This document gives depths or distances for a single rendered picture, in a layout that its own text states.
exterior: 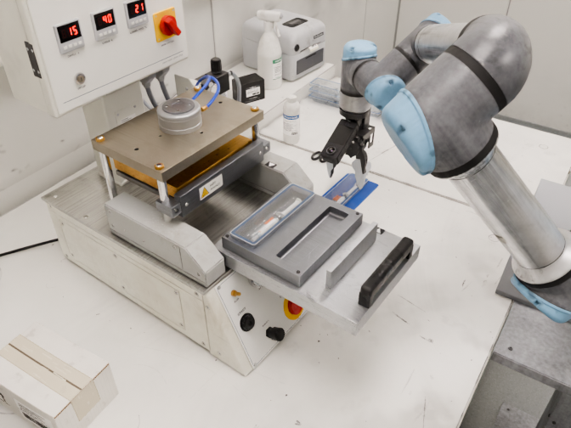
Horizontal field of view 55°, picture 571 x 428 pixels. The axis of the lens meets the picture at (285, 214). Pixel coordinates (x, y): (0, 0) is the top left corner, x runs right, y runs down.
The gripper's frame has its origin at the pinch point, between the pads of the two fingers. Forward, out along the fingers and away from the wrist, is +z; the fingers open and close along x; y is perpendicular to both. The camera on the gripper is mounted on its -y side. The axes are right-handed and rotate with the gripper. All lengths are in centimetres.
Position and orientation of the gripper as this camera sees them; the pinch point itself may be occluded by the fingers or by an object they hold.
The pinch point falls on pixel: (343, 181)
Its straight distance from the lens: 141.2
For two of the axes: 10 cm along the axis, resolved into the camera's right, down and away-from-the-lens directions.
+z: -0.1, 7.9, 6.2
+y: 5.8, -5.0, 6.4
